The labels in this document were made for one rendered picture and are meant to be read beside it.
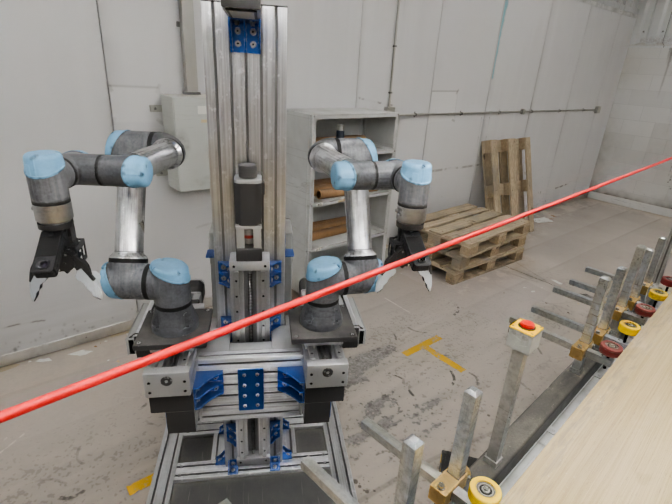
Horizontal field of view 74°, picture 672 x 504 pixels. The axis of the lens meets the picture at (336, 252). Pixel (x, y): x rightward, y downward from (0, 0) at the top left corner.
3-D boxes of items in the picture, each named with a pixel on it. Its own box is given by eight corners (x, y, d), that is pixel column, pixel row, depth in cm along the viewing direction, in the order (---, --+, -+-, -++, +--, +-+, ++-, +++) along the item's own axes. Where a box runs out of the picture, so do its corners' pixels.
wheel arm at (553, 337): (507, 324, 208) (509, 316, 206) (511, 321, 210) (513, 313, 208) (609, 369, 179) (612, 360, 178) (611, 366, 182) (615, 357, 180)
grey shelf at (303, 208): (277, 287, 404) (278, 108, 344) (352, 265, 458) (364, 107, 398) (306, 307, 372) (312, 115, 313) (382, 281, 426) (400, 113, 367)
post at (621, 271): (587, 357, 213) (617, 266, 195) (590, 354, 216) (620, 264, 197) (595, 361, 211) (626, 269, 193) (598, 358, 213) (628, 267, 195)
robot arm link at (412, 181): (423, 158, 114) (439, 165, 107) (418, 199, 118) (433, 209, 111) (395, 158, 112) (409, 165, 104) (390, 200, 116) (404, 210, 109)
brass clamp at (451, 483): (425, 496, 123) (428, 483, 121) (452, 469, 131) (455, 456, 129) (444, 511, 119) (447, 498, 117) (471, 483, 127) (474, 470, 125)
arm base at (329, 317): (298, 310, 164) (298, 286, 160) (338, 309, 166) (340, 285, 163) (301, 333, 150) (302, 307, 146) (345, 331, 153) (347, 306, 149)
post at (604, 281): (569, 374, 196) (600, 275, 177) (572, 370, 198) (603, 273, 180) (577, 378, 194) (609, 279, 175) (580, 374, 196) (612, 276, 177)
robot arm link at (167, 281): (186, 309, 141) (183, 270, 136) (143, 308, 140) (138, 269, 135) (196, 291, 152) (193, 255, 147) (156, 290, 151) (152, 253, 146)
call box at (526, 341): (504, 347, 130) (509, 325, 127) (515, 339, 135) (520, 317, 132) (527, 359, 125) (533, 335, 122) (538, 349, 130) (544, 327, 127)
